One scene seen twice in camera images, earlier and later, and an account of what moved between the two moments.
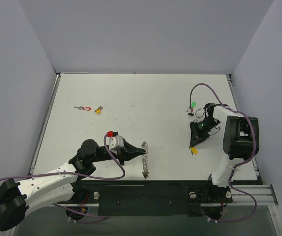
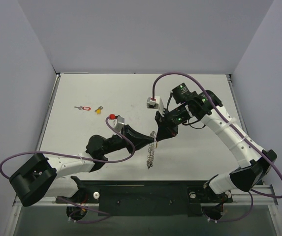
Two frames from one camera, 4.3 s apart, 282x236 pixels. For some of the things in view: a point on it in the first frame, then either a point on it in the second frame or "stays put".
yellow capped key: x=98 y=110 stays put
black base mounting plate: x=150 y=198 stays put
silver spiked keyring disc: x=145 y=160 → x=151 y=150
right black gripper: x=196 y=132 → x=164 y=119
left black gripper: x=122 y=154 → x=125 y=134
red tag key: x=84 y=108 stays put
